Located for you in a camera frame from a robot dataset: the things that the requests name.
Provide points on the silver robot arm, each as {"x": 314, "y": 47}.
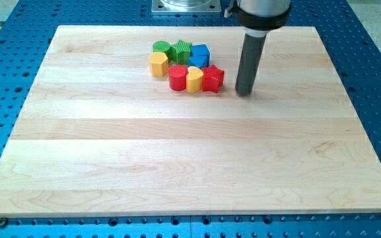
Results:
{"x": 259, "y": 17}

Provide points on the yellow heart block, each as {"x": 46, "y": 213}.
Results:
{"x": 194, "y": 79}

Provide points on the red star block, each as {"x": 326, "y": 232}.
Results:
{"x": 213, "y": 78}

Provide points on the red cylinder block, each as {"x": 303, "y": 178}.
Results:
{"x": 177, "y": 77}

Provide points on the blue triangle block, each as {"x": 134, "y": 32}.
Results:
{"x": 198, "y": 61}

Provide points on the yellow pentagon block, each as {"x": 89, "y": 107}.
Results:
{"x": 158, "y": 64}

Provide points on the green star block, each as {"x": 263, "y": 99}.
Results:
{"x": 180, "y": 52}

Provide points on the blue cube block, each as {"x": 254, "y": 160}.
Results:
{"x": 201, "y": 50}

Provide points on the green cylinder block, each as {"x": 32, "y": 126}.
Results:
{"x": 162, "y": 46}

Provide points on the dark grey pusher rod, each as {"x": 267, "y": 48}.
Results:
{"x": 251, "y": 53}

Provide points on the light wooden board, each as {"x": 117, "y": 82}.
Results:
{"x": 98, "y": 135}

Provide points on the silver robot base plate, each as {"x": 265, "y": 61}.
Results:
{"x": 185, "y": 6}

